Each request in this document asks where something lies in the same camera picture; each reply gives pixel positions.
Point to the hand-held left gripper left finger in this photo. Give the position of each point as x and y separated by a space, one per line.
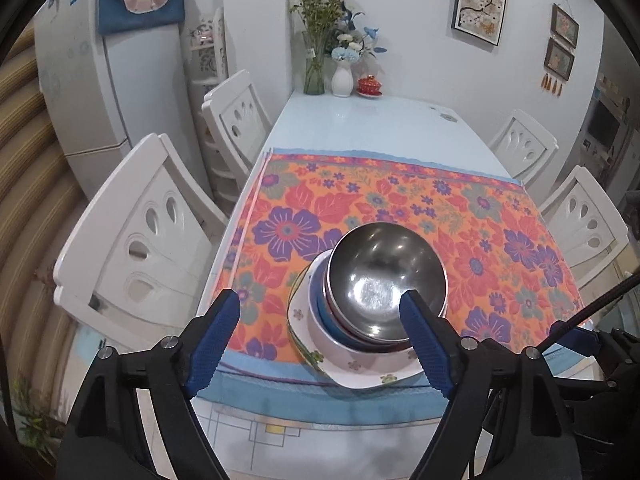
210 350

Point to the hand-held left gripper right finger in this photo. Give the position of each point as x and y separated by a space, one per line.
427 350

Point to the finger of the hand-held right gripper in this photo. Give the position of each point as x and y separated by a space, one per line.
590 387
582 342

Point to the white floral plate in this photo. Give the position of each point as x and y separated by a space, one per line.
360 372

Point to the steel bowl red exterior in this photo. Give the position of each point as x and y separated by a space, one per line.
380 280

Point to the steel bowl blue exterior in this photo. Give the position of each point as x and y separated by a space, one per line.
319 310

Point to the white wooden dining chair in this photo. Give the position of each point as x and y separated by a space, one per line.
237 120
585 220
135 240
525 145

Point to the orange floral tablecloth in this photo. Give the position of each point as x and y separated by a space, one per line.
380 195

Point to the green potted plant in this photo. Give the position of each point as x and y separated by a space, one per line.
35 415

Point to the cluttered white cabinet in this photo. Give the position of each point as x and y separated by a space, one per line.
602 130

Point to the beige ribbed curtain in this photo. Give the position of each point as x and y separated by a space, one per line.
30 185

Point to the white refrigerator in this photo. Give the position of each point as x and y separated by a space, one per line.
115 110

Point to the red lidded tea cup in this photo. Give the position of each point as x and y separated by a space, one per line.
370 86

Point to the white vase with blue flowers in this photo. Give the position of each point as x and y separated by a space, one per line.
341 80

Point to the framed picture with tassels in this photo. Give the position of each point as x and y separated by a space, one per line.
559 60

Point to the white corner shelf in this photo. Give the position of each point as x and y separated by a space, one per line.
212 60

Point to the glass vase with greenery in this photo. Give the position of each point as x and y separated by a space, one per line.
315 70

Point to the small framed picture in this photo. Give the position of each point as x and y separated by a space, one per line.
565 26

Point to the floral wall hanging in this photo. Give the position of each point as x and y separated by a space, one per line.
482 0

